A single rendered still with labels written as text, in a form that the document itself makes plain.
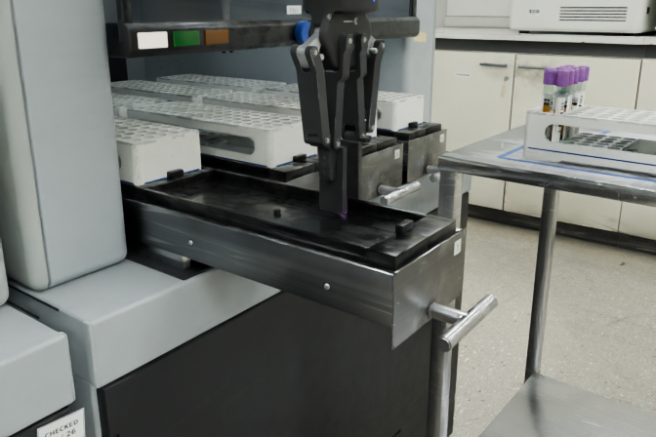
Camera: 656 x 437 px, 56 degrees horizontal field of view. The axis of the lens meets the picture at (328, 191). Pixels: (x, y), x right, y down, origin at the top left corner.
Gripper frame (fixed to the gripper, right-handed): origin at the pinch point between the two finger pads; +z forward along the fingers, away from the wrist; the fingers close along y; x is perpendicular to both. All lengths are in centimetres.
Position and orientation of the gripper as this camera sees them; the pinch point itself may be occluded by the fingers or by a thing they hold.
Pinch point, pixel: (341, 176)
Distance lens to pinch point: 65.4
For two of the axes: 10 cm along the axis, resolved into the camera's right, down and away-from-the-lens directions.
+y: -5.9, 2.3, -7.7
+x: 8.0, 1.7, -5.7
